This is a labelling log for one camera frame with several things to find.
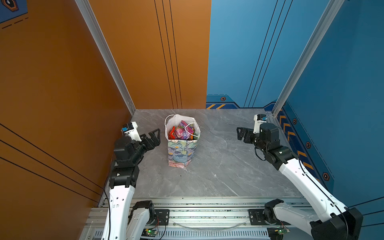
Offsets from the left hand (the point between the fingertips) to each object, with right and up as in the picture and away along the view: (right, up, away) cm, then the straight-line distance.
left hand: (152, 131), depth 70 cm
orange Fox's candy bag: (+18, -4, +13) cm, 23 cm away
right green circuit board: (+60, -48, 0) cm, 76 cm away
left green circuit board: (-1, -48, 0) cm, 48 cm away
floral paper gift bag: (+12, -12, +9) cm, 19 cm away
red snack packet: (+6, -2, +14) cm, 16 cm away
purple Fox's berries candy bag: (+12, -2, +12) cm, 17 cm away
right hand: (+45, 0, +7) cm, 46 cm away
